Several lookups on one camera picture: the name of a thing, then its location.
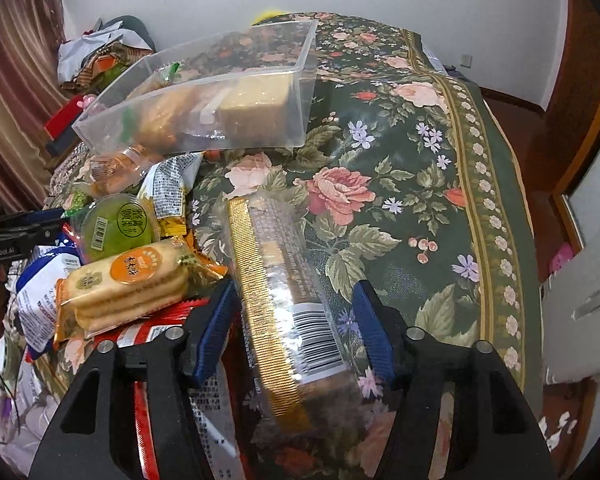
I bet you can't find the pile of clothes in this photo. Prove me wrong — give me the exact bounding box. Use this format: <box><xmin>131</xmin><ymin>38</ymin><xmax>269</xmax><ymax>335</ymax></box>
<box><xmin>56</xmin><ymin>15</ymin><xmax>157</xmax><ymax>97</ymax></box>

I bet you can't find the thin black cable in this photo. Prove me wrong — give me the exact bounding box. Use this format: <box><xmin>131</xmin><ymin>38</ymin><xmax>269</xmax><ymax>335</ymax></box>
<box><xmin>0</xmin><ymin>355</ymin><xmax>26</xmax><ymax>441</ymax></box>

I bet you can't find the clear plastic container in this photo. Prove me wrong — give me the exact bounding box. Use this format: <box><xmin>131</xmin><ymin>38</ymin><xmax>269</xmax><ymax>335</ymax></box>
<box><xmin>72</xmin><ymin>20</ymin><xmax>319</xmax><ymax>155</ymax></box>

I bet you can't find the red snack packet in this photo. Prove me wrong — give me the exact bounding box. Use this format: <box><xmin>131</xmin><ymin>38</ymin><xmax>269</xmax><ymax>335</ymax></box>
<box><xmin>97</xmin><ymin>298</ymin><xmax>243</xmax><ymax>480</ymax></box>

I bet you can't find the green jelly cup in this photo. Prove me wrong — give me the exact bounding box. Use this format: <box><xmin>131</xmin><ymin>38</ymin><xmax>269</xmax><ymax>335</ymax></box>
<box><xmin>74</xmin><ymin>194</ymin><xmax>162</xmax><ymax>263</ymax></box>

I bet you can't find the green floral blanket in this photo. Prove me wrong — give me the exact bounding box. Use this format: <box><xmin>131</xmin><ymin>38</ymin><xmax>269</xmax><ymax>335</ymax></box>
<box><xmin>45</xmin><ymin>11</ymin><xmax>543</xmax><ymax>480</ymax></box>

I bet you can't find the striped brown curtain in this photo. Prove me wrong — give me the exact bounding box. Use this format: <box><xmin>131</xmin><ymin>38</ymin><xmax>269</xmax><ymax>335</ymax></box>
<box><xmin>0</xmin><ymin>0</ymin><xmax>68</xmax><ymax>211</ymax></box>

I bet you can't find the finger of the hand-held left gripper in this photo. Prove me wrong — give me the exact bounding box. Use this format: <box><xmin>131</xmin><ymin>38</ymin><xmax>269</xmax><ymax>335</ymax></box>
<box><xmin>0</xmin><ymin>208</ymin><xmax>67</xmax><ymax>243</ymax></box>

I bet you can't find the small yellow snack packet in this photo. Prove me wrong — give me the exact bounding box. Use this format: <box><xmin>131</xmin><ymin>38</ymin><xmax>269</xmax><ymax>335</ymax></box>
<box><xmin>159</xmin><ymin>214</ymin><xmax>192</xmax><ymax>237</ymax></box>

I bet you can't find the blue and white snack packet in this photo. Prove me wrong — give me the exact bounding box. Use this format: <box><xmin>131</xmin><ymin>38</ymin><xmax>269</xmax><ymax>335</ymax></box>
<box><xmin>14</xmin><ymin>254</ymin><xmax>83</xmax><ymax>358</ymax></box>

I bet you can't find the pink slipper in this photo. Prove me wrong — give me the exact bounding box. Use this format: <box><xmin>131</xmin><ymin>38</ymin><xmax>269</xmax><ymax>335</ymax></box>
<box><xmin>549</xmin><ymin>243</ymin><xmax>573</xmax><ymax>272</ymax></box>

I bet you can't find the clear packet with gold tray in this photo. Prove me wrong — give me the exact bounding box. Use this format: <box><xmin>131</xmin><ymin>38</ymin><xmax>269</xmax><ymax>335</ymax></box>
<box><xmin>224</xmin><ymin>194</ymin><xmax>363</xmax><ymax>433</ymax></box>

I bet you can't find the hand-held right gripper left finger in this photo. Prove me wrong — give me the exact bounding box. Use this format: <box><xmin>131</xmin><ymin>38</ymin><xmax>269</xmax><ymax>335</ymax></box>
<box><xmin>30</xmin><ymin>278</ymin><xmax>241</xmax><ymax>480</ymax></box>

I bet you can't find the tan cake packet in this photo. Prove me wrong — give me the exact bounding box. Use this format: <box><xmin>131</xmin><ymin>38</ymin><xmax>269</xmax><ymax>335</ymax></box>
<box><xmin>219</xmin><ymin>76</ymin><xmax>292</xmax><ymax>137</ymax></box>

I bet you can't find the white yellow snack packet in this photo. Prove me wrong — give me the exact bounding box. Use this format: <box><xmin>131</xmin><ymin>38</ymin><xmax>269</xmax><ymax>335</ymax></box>
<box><xmin>139</xmin><ymin>154</ymin><xmax>203</xmax><ymax>221</ymax></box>

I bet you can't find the brown wooden door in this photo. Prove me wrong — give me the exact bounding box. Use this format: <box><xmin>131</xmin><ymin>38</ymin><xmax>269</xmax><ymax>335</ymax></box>
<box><xmin>542</xmin><ymin>0</ymin><xmax>600</xmax><ymax>198</ymax></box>

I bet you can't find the brown cookie packet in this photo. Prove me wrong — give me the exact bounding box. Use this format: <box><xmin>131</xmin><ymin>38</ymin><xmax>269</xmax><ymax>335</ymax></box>
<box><xmin>129</xmin><ymin>85</ymin><xmax>203</xmax><ymax>147</ymax></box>

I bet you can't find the clear orange biscuit packet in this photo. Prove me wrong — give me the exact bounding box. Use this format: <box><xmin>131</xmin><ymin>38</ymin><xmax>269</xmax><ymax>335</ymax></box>
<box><xmin>86</xmin><ymin>144</ymin><xmax>157</xmax><ymax>197</ymax></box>

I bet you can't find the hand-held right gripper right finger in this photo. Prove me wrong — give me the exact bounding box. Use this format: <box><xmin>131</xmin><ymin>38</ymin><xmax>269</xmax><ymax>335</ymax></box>
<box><xmin>352</xmin><ymin>280</ymin><xmax>556</xmax><ymax>480</ymax></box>

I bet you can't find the red box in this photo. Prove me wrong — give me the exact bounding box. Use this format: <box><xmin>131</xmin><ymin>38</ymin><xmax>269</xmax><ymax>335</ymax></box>
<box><xmin>44</xmin><ymin>94</ymin><xmax>98</xmax><ymax>142</ymax></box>

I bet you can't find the orange rice cracker packet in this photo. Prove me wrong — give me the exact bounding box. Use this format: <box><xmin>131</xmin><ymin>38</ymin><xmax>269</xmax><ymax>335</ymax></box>
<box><xmin>54</xmin><ymin>238</ymin><xmax>228</xmax><ymax>347</ymax></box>

